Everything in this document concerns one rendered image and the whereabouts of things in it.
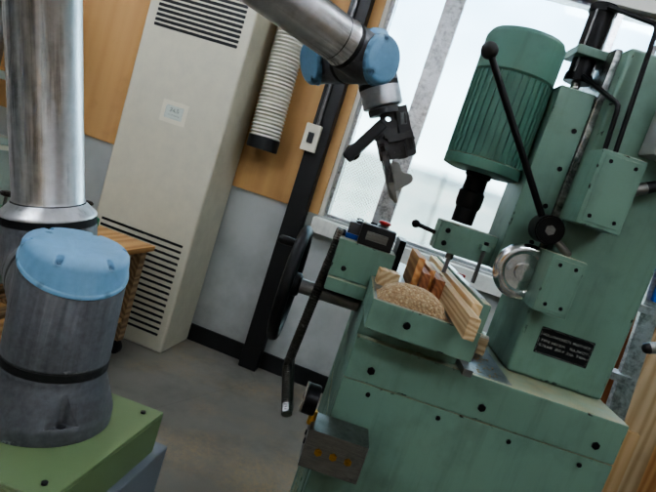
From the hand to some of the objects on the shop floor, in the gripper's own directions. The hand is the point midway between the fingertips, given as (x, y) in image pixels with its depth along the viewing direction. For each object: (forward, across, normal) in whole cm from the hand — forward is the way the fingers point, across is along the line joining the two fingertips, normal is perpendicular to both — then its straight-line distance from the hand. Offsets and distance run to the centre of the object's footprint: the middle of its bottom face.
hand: (391, 197), depth 122 cm
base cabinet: (+108, +3, +29) cm, 112 cm away
